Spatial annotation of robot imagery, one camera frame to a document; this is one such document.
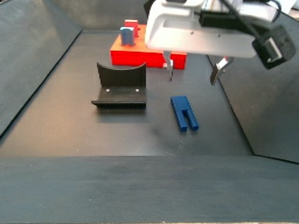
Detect light blue notched block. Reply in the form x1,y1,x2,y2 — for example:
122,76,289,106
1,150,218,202
119,26,134,46

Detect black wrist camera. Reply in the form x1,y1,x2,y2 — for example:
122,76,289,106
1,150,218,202
198,10,296,69

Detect red rectangular block peg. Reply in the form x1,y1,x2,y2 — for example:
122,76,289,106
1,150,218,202
123,19,138,37

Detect black cable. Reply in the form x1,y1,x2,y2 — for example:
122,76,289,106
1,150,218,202
217,0,282,36

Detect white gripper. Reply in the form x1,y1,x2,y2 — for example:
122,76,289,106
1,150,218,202
144,0,277,86

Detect red shape-sorter base block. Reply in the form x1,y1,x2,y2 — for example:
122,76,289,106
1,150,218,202
109,24,188,70

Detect dark blue forked object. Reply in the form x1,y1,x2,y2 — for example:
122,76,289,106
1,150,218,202
170,96,198,131

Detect black curved fixture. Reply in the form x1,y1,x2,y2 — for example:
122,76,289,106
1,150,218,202
90,64,146,108

